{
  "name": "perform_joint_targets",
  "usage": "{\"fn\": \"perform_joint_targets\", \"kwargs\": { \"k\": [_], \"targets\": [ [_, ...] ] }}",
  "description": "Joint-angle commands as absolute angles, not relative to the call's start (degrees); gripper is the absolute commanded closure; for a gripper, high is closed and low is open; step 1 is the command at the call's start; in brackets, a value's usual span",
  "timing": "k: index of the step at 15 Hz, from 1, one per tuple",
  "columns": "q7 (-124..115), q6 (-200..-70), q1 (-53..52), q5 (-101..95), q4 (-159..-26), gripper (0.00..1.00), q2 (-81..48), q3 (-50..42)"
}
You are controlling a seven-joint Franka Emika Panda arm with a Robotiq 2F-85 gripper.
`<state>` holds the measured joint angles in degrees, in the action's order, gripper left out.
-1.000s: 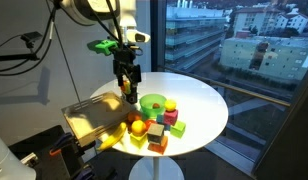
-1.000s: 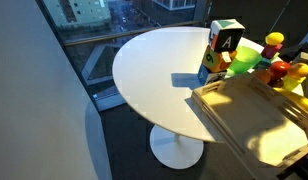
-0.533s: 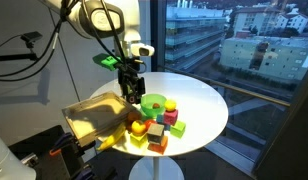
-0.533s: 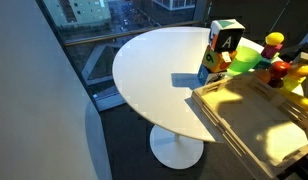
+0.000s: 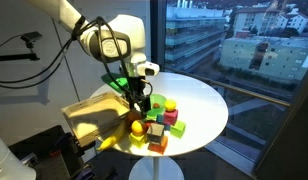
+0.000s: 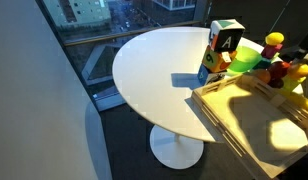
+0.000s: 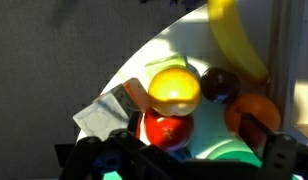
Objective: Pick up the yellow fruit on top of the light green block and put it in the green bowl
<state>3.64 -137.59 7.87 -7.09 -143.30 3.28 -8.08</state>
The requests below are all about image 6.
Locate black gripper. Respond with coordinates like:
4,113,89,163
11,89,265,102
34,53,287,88
293,25,308,65

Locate round yellow fruit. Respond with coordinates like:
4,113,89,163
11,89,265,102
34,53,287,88
286,63,308,81

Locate maroon block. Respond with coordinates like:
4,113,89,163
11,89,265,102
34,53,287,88
260,43,284,60

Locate red round fruit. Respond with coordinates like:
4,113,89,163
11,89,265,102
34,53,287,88
268,60,291,81

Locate light green block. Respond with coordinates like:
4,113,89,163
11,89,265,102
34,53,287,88
281,75,307,93

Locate green wooden block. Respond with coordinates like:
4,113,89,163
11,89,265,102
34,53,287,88
253,57,272,70

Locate orange fruit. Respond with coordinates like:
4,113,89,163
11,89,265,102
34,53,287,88
253,68,272,84

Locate green bowl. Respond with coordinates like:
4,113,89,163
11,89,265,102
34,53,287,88
227,44,264,75

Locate small yellow lemon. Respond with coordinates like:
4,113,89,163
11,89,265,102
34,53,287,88
264,31,285,47

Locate dark purple plum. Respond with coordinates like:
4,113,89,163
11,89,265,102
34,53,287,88
268,78,285,89

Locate yellow banana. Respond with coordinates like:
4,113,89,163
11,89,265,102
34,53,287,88
287,91,308,115

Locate black soft letter cube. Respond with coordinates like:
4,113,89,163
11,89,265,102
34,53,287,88
208,18,246,53

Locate orange yellow soft cube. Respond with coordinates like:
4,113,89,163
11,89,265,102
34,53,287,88
201,45,238,73

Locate light wooden tray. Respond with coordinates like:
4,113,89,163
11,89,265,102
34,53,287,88
190,73,308,180

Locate blue soft cube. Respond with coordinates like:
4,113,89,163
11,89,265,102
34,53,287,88
197,64,228,88

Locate wooden window handrail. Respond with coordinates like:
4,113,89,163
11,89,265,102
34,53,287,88
63,20,204,47

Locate white table pedestal base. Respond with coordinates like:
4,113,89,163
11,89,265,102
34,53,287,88
149,123,205,170

